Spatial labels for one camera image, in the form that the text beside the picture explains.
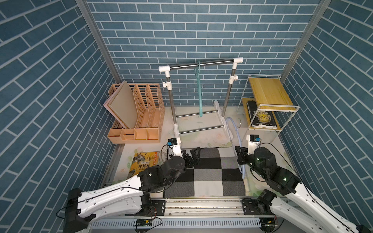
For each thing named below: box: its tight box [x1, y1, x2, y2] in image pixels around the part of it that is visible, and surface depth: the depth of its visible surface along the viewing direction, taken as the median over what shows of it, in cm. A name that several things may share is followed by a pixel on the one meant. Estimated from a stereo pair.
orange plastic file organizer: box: [107, 83, 166, 144], surface depth 101 cm
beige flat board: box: [107, 81, 139, 129], surface depth 98 cm
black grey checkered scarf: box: [164, 146, 246, 198], surface depth 82 cm
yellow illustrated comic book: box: [127, 150, 161, 179], surface depth 92 cm
